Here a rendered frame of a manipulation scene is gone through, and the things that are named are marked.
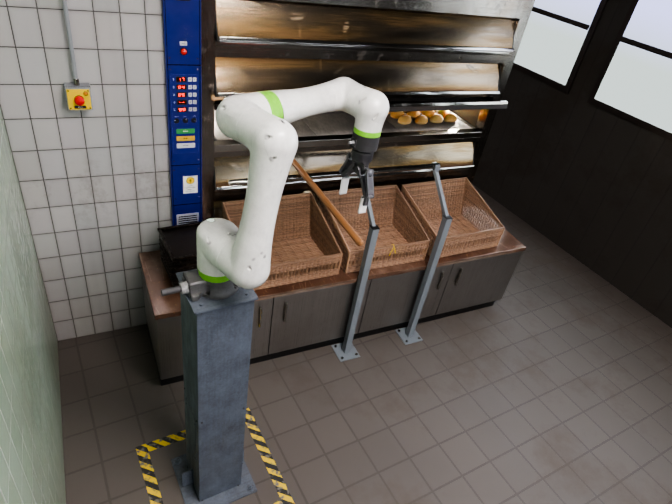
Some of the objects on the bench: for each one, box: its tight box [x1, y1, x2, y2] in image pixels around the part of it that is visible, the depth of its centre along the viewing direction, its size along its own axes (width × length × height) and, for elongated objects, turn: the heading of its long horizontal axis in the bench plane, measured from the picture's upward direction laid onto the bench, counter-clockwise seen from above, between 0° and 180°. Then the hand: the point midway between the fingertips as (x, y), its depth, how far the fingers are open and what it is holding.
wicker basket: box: [319, 185, 430, 273], centre depth 310 cm, size 49×56×28 cm
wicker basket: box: [222, 192, 343, 291], centre depth 285 cm, size 49×56×28 cm
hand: (352, 200), depth 182 cm, fingers open, 13 cm apart
